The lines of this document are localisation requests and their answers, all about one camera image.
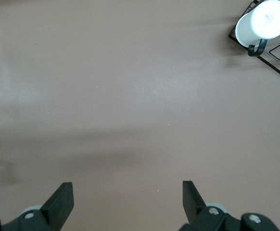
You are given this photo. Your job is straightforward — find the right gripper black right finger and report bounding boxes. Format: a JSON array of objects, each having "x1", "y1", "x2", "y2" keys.
[{"x1": 179, "y1": 180, "x2": 279, "y2": 231}]

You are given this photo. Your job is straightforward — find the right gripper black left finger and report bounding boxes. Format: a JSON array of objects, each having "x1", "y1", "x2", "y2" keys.
[{"x1": 0, "y1": 181, "x2": 74, "y2": 231}]

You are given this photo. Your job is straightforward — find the black wire rack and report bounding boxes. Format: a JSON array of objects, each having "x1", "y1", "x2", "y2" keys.
[{"x1": 228, "y1": 0, "x2": 280, "y2": 77}]

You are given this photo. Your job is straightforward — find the white enamel cup black handle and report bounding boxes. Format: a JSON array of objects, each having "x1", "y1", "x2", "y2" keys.
[{"x1": 235, "y1": 0, "x2": 280, "y2": 57}]

